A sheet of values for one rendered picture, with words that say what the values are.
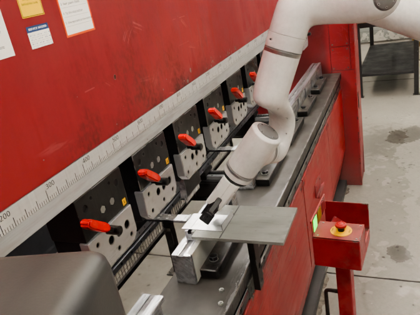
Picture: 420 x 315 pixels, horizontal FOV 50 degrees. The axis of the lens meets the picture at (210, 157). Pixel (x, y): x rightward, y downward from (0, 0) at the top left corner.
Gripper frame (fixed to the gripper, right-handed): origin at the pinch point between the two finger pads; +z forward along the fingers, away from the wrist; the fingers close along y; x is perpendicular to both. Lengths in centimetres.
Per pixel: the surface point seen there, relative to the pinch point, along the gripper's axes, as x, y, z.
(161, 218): -11.0, -0.1, 13.2
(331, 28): -5, -216, -15
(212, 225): 2.8, 2.1, 1.9
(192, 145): -13.4, 7.4, -20.0
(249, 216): 9.9, -4.1, -3.7
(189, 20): -34, -13, -39
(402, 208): 103, -184, 49
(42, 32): -39, 43, -44
